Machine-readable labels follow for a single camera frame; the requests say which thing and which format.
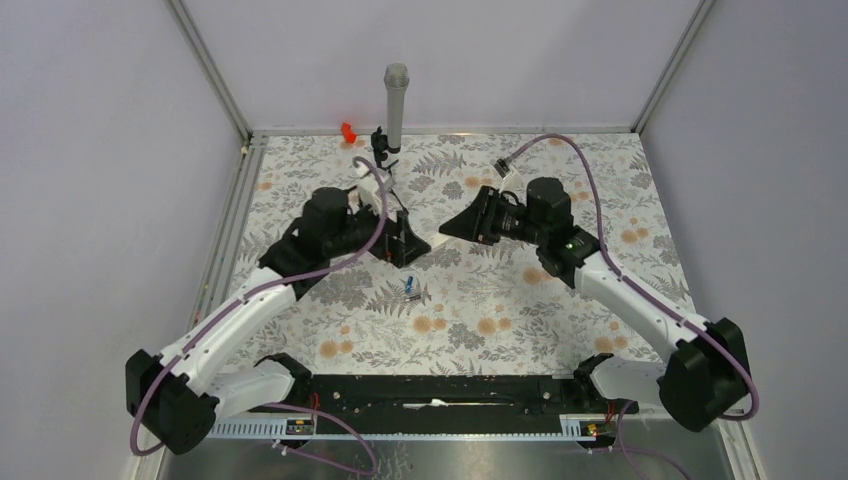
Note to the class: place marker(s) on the black microphone stand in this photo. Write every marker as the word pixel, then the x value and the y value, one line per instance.
pixel 385 157

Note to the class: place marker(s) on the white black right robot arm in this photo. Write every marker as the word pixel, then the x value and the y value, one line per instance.
pixel 702 370

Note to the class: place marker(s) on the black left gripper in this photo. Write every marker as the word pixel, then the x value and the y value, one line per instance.
pixel 398 243

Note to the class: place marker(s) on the slotted grey cable duct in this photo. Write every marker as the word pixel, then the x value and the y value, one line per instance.
pixel 298 428

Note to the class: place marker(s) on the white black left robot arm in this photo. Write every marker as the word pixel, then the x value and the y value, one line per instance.
pixel 178 394

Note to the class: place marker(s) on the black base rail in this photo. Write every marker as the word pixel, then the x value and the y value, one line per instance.
pixel 441 404

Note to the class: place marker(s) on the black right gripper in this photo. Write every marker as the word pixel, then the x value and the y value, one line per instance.
pixel 476 222

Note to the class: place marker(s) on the grey microphone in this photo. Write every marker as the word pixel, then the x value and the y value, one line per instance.
pixel 396 82

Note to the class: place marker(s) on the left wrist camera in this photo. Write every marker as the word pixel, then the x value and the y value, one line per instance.
pixel 368 189

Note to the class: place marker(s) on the orange plastic clip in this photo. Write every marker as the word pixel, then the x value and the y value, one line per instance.
pixel 348 133

